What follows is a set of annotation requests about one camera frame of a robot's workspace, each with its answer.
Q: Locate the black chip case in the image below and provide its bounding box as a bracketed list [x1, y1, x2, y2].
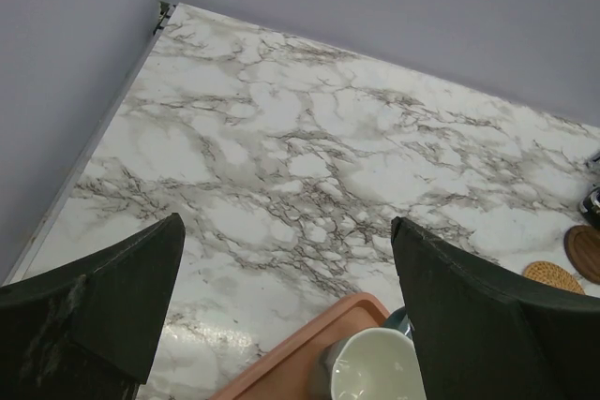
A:
[578, 152, 600, 230]

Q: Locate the cream cup with teal handle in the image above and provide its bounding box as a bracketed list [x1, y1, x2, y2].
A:
[307, 327, 427, 400]

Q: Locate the dark walnut wood coaster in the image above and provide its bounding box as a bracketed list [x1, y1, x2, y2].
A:
[563, 225, 600, 284]

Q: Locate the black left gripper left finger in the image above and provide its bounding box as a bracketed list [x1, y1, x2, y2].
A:
[1, 214, 186, 399]

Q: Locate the pink plastic tray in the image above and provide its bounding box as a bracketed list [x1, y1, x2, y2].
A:
[213, 292, 389, 400]

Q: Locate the cream cup blue handle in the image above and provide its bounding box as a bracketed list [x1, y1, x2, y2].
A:
[383, 307, 413, 339]

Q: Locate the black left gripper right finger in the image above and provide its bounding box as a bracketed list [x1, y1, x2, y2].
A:
[391, 217, 599, 399]

